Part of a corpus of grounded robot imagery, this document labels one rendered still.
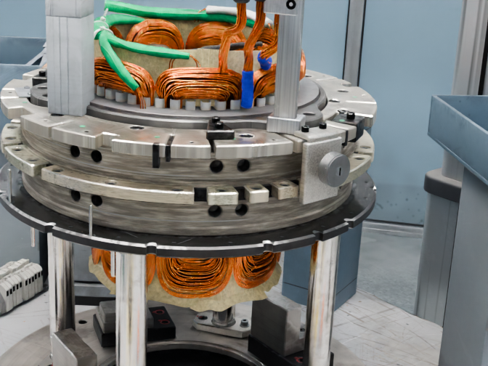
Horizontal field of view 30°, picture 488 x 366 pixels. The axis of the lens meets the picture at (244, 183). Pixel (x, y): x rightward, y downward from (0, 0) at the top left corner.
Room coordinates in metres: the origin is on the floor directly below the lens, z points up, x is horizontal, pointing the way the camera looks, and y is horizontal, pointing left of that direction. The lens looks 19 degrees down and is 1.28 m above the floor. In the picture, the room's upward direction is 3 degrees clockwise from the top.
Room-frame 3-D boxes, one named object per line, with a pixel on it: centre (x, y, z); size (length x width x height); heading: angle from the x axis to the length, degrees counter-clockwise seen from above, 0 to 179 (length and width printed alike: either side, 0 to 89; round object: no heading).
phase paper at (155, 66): (0.69, 0.07, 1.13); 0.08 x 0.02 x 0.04; 82
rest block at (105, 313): (0.87, 0.12, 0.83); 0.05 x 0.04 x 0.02; 110
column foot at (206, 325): (0.89, 0.01, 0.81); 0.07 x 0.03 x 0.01; 74
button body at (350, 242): (1.03, -0.10, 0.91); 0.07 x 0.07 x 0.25; 60
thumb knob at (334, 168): (0.63, -0.07, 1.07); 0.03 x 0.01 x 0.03; 130
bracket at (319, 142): (0.65, -0.05, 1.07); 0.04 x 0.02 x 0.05; 130
